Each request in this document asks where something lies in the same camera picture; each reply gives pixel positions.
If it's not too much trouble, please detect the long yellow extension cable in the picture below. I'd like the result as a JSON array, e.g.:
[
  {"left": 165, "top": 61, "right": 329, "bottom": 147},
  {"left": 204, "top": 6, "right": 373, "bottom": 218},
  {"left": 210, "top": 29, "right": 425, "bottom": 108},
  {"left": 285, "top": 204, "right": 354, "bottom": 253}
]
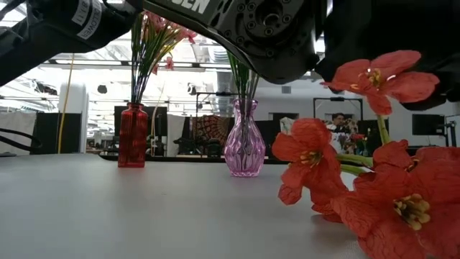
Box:
[{"left": 57, "top": 53, "right": 75, "bottom": 155}]

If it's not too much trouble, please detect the black wall monitor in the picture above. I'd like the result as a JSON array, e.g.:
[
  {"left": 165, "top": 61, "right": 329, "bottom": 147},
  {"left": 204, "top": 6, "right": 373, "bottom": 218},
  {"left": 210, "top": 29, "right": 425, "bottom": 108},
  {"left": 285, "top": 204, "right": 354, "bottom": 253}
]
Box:
[{"left": 412, "top": 114, "right": 446, "bottom": 137}]

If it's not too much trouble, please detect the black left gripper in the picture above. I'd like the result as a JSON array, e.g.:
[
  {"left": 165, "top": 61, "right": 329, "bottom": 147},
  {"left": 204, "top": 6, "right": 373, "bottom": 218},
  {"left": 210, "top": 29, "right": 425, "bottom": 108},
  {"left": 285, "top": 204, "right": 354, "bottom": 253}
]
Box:
[{"left": 315, "top": 0, "right": 460, "bottom": 112}]

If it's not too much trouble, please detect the white round pillar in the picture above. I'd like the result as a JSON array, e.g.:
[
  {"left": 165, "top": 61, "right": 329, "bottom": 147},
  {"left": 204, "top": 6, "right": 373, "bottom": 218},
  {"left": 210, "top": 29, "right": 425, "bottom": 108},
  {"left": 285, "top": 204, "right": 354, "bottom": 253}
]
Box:
[{"left": 59, "top": 82, "right": 89, "bottom": 116}]

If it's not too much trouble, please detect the wooden side table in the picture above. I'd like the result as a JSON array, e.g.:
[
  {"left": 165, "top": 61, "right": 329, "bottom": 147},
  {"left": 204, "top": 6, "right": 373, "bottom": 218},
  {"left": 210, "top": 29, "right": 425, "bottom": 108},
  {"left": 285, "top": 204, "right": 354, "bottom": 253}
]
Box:
[{"left": 98, "top": 153, "right": 288, "bottom": 162}]

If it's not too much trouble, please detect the pale leaf-print cloth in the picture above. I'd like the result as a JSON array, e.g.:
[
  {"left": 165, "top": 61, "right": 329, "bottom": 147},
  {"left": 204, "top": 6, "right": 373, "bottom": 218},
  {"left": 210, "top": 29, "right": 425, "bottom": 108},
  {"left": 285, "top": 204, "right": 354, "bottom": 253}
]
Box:
[{"left": 279, "top": 117, "right": 299, "bottom": 136}]

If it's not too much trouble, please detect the red glass vase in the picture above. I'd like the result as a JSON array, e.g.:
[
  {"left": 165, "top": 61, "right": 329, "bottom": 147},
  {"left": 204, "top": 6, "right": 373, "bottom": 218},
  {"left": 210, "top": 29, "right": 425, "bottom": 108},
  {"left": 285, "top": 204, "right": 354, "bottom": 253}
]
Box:
[{"left": 117, "top": 101, "right": 150, "bottom": 169}]

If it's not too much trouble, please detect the white hanging cloth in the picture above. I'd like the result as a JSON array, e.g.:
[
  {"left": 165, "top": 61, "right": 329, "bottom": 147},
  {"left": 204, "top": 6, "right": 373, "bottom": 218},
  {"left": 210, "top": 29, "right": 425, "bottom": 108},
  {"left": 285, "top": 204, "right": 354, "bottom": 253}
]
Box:
[{"left": 167, "top": 114, "right": 186, "bottom": 147}]

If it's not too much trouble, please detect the white hanging curtain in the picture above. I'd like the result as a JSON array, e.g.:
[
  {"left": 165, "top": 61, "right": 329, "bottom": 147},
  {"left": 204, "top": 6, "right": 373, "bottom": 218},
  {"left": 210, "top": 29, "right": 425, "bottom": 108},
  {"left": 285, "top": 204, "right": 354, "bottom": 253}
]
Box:
[{"left": 0, "top": 111, "right": 37, "bottom": 155}]

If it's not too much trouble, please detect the purple glass vase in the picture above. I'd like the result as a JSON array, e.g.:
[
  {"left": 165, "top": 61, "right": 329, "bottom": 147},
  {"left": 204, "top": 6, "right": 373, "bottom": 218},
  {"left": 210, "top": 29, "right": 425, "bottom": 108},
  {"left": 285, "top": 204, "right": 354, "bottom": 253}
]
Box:
[{"left": 223, "top": 98, "right": 267, "bottom": 178}]

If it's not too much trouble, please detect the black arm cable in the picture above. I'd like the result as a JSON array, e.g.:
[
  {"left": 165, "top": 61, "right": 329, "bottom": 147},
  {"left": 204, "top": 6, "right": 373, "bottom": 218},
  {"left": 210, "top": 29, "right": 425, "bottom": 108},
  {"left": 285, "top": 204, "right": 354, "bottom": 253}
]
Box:
[{"left": 0, "top": 127, "right": 43, "bottom": 158}]

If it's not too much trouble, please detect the person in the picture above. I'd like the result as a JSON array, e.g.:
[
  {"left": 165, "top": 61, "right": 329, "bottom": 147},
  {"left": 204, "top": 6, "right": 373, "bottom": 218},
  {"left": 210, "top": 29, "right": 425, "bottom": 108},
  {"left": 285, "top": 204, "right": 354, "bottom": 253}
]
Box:
[{"left": 325, "top": 112, "right": 355, "bottom": 145}]

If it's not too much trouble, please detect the pink artificial flower bunch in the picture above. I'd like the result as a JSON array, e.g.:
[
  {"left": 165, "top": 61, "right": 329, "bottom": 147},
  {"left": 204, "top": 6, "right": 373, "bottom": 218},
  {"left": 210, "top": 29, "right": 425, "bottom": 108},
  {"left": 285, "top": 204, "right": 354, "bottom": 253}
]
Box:
[
  {"left": 134, "top": 10, "right": 198, "bottom": 105},
  {"left": 129, "top": 14, "right": 159, "bottom": 105},
  {"left": 136, "top": 21, "right": 177, "bottom": 105}
]

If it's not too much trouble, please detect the red mandala tapestry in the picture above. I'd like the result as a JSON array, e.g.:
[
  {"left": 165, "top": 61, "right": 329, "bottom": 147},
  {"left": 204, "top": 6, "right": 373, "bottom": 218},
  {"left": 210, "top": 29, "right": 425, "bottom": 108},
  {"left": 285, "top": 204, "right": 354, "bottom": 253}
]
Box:
[{"left": 192, "top": 114, "right": 231, "bottom": 147}]

